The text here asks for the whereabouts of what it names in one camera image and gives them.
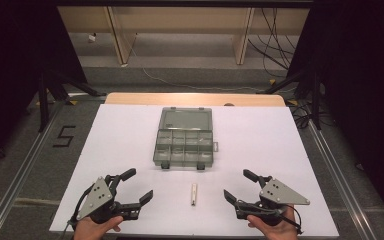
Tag black tape floor number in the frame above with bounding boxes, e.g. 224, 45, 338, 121
52, 125, 77, 149

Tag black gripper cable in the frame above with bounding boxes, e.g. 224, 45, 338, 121
67, 184, 96, 232
278, 203, 305, 236

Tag hanging black cables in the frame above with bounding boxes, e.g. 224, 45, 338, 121
247, 7, 298, 80

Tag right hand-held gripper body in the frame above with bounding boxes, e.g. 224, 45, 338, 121
235, 174, 311, 228

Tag black metal stand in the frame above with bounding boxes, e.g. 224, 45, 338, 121
263, 65, 324, 131
36, 67, 107, 134

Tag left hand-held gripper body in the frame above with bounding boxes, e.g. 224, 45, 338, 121
75, 174, 141, 225

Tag white table mat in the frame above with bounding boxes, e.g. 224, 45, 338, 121
48, 103, 340, 239

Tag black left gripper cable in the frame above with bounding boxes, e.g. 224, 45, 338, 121
67, 184, 96, 232

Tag person's right hand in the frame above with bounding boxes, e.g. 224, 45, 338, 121
246, 204, 300, 240

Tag dark curtain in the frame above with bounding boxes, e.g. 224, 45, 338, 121
286, 0, 384, 234
0, 0, 88, 171

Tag coiled black floor cables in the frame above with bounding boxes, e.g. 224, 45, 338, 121
291, 102, 316, 130

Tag aluminium floor rail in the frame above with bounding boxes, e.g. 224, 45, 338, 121
0, 99, 66, 240
307, 118, 379, 240

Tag clear grey compartment box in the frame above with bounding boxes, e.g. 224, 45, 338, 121
152, 106, 220, 171

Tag person's left hand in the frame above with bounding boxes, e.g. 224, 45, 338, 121
73, 215, 124, 240

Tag light wooden desk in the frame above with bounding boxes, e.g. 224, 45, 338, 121
56, 5, 312, 66

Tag wooden table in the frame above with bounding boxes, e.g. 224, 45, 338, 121
104, 92, 287, 108

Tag small white stick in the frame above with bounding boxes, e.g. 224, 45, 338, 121
190, 183, 198, 207

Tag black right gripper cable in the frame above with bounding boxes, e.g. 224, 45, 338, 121
278, 203, 305, 236

